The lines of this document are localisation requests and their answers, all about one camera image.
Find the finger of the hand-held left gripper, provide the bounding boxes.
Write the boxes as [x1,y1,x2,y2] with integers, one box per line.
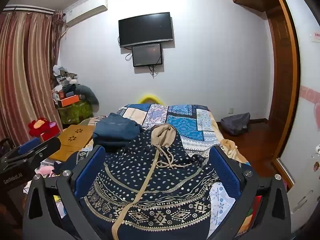
[0,137,62,167]
[16,137,42,155]

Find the grey cloth bundle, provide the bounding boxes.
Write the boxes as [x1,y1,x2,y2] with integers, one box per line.
[75,84,99,105]

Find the large wall television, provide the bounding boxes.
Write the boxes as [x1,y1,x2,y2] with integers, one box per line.
[118,12,174,48]

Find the wooden folding table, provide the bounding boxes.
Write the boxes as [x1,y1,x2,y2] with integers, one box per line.
[48,124,98,162]

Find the pile of clutter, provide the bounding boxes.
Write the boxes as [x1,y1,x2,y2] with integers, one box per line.
[52,64,82,100]

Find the small wall monitor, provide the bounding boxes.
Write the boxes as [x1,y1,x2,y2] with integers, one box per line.
[132,43,163,67]

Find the folded blue jeans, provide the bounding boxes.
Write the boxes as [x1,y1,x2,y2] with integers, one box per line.
[92,112,143,153]

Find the yellow headboard object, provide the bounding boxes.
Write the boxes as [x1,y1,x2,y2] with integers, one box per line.
[137,93,166,105]

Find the white air conditioner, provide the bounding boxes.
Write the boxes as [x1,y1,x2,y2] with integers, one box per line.
[64,0,108,28]

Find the curtain rod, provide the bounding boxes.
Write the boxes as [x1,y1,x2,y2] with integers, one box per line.
[2,4,56,13]

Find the grey bag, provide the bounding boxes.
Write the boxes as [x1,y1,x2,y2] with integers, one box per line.
[220,112,251,137]

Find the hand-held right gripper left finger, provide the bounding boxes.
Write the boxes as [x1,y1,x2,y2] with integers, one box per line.
[22,145,107,240]

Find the navy patterned hooded garment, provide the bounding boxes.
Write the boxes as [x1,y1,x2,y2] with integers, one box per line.
[54,124,252,240]

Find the wooden door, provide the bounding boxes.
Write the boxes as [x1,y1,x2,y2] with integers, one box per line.
[265,0,300,188]

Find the red plush toy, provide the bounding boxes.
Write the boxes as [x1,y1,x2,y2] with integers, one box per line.
[28,117,63,142]

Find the pink cloth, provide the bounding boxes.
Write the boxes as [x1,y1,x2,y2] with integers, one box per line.
[37,164,55,176]

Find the cream blanket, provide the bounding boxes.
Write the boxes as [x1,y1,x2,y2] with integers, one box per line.
[220,138,250,167]

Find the striped brown curtain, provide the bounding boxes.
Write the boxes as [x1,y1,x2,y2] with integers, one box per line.
[0,10,64,147]

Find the white wardrobe door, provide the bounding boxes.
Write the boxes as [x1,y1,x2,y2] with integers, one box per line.
[275,0,320,233]

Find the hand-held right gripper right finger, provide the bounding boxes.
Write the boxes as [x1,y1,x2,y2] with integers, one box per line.
[209,145,292,240]

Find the orange box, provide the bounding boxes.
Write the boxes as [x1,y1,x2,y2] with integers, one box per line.
[58,94,81,107]

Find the blue patchwork bedspread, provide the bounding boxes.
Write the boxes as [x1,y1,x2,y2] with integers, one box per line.
[75,103,250,230]

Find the green patterned cabinet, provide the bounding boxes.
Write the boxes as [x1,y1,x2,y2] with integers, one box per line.
[55,99,95,125]

